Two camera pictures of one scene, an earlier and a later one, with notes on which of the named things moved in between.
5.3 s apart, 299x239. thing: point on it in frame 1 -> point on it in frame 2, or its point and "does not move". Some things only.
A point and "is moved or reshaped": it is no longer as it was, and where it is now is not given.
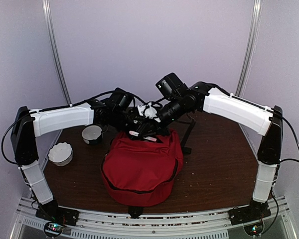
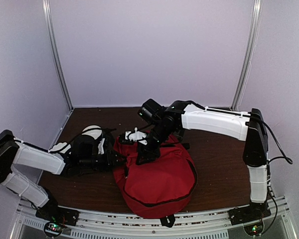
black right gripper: [158, 129] -> [151, 153]
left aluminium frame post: [48, 14] does not move
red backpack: [139, 172] is moved or reshaped
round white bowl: [91, 134] does not move
